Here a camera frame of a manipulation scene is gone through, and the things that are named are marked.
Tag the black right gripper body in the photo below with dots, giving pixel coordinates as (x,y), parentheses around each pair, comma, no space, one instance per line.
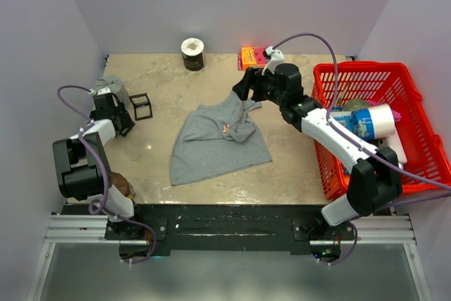
(265,88)

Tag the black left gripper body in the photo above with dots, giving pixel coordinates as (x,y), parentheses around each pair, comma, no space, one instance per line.
(121,113)

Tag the grey sleeveless shirt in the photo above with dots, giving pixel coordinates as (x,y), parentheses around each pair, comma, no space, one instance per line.
(202,151)

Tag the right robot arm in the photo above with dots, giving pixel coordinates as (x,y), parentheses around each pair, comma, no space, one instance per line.
(375,178)

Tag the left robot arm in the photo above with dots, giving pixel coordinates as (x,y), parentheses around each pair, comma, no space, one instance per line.
(81,164)

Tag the black brooch display case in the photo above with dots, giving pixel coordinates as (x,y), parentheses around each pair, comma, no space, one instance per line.
(142,106)

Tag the orange pink snack box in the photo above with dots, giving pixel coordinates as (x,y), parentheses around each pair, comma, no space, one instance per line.
(251,57)

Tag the grey paper roll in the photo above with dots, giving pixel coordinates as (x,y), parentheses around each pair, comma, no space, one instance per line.
(116,86)

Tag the brown wooden block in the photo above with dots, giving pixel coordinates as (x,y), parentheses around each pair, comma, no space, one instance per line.
(123,185)

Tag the toilet paper roll black wrapper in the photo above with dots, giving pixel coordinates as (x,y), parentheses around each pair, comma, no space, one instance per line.
(192,51)

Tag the blue razor package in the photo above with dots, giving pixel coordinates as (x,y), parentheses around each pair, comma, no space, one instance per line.
(343,118)

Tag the green round fruit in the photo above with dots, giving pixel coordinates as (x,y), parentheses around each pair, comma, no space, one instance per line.
(356,104)

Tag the blue white wipes roll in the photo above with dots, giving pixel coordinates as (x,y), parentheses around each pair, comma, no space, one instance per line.
(373,123)

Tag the red plastic basket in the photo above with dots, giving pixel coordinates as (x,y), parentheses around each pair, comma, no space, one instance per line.
(380,103)

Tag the pink packet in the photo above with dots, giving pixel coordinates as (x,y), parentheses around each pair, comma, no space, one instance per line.
(396,115)

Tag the white box in basket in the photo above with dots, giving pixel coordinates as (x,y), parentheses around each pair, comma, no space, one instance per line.
(394,142)

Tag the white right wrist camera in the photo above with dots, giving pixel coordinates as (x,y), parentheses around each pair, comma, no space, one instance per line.
(274,58)

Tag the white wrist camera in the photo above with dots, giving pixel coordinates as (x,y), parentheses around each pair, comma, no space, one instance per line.
(274,58)
(102,91)

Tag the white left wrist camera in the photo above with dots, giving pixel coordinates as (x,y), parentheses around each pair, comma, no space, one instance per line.
(102,91)

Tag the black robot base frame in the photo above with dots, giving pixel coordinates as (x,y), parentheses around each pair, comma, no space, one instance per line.
(268,228)

